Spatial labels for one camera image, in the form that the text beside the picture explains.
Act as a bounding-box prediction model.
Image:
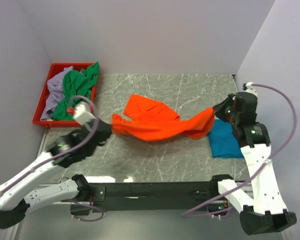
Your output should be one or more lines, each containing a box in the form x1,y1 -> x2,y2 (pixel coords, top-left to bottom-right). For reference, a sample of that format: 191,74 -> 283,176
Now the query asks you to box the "orange t shirt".
111,94 -> 215,142

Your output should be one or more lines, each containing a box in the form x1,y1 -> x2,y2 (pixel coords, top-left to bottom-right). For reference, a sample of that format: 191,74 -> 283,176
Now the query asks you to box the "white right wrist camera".
242,82 -> 258,97

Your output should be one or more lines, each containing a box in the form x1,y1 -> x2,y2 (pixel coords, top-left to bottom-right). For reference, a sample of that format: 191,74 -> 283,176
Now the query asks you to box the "lavender t shirt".
40,66 -> 74,121

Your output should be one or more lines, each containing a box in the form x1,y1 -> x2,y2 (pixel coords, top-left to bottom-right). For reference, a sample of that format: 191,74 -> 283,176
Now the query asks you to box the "black table edge rail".
78,181 -> 219,212

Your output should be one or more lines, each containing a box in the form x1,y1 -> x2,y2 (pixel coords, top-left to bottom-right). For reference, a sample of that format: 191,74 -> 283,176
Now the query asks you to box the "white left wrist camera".
66,102 -> 96,126

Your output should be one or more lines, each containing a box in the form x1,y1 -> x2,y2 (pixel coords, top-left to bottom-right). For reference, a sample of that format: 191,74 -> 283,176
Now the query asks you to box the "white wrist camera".
242,82 -> 258,97
66,102 -> 96,126

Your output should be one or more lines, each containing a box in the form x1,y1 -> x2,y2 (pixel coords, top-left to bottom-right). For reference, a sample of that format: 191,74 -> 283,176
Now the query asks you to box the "green t shirt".
50,61 -> 100,121

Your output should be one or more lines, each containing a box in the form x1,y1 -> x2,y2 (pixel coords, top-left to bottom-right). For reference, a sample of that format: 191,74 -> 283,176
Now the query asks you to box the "folded teal t shirt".
207,119 -> 244,159

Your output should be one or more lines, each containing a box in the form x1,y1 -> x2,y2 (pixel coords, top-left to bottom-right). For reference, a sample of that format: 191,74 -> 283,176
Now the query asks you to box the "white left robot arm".
0,119 -> 113,229

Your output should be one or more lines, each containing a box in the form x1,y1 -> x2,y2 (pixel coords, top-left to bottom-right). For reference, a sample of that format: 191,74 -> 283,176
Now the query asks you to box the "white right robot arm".
213,91 -> 297,236

